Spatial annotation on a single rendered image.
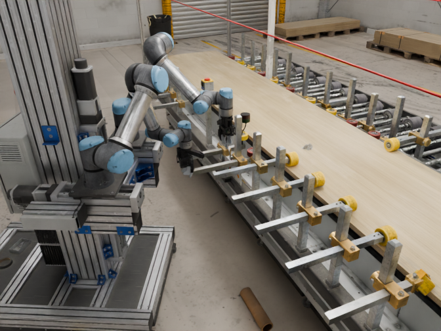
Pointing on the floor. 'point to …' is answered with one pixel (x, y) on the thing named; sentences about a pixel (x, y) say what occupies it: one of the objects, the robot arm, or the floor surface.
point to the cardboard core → (258, 312)
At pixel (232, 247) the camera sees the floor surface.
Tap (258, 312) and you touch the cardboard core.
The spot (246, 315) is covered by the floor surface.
